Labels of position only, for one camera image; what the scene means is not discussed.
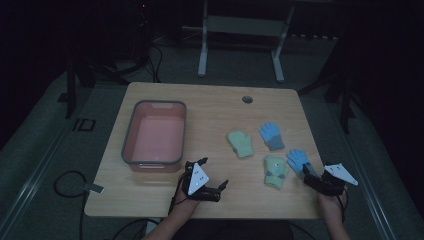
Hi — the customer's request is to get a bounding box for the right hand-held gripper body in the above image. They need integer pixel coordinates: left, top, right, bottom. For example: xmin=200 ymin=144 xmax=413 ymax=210
xmin=314 ymin=163 xmax=359 ymax=198

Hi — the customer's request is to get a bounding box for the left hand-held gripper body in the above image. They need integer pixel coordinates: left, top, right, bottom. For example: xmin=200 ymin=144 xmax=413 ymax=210
xmin=181 ymin=161 xmax=222 ymax=203

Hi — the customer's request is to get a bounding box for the blue glove grey cuff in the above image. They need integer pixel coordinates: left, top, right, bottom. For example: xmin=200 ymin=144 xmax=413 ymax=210
xmin=258 ymin=121 xmax=286 ymax=152
xmin=286 ymin=148 xmax=318 ymax=177

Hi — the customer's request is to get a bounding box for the pink plastic basin grey rim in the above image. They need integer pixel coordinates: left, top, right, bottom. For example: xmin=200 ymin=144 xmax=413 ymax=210
xmin=120 ymin=99 xmax=188 ymax=174

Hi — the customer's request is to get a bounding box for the person's right hand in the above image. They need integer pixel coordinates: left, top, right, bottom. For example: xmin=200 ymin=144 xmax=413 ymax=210
xmin=319 ymin=191 xmax=349 ymax=219

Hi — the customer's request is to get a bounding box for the person's left hand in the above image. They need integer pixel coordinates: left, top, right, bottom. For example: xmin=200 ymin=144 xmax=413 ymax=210
xmin=173 ymin=191 xmax=202 ymax=216

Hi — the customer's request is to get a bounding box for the green mitten with face print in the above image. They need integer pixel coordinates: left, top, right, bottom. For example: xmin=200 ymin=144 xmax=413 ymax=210
xmin=263 ymin=155 xmax=290 ymax=190

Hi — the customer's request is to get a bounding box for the plain green mitten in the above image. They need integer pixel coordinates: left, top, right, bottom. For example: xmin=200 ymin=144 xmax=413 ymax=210
xmin=226 ymin=130 xmax=255 ymax=159

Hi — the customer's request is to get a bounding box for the black metal stand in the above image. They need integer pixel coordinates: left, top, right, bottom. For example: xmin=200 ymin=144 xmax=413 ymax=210
xmin=58 ymin=59 xmax=132 ymax=120
xmin=298 ymin=36 xmax=358 ymax=135

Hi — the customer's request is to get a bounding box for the power strip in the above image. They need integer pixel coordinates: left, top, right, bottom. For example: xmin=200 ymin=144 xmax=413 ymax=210
xmin=289 ymin=32 xmax=340 ymax=42

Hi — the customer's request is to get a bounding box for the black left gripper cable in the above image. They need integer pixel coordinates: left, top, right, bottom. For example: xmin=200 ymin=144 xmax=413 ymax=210
xmin=168 ymin=173 xmax=188 ymax=215

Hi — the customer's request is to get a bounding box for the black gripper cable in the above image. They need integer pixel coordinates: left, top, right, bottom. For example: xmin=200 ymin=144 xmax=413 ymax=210
xmin=337 ymin=194 xmax=350 ymax=224
xmin=168 ymin=173 xmax=188 ymax=215

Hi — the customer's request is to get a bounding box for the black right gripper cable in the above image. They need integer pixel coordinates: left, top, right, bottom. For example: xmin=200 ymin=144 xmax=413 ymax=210
xmin=337 ymin=194 xmax=350 ymax=224

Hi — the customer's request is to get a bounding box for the black cable under table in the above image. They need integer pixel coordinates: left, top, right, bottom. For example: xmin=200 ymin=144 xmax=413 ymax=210
xmin=111 ymin=217 xmax=162 ymax=240

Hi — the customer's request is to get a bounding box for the small grey cable box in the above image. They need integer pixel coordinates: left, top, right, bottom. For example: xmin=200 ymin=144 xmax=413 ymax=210
xmin=82 ymin=183 xmax=105 ymax=195

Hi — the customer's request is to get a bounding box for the black floor bracket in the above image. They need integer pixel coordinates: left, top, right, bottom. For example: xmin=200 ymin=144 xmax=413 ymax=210
xmin=72 ymin=117 xmax=97 ymax=132

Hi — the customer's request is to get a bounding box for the black floor cable loop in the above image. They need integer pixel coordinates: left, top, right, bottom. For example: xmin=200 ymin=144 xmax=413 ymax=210
xmin=53 ymin=170 xmax=90 ymax=240

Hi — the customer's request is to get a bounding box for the white metal stand frame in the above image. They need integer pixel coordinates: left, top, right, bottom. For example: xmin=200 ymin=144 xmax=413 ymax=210
xmin=196 ymin=0 xmax=296 ymax=84

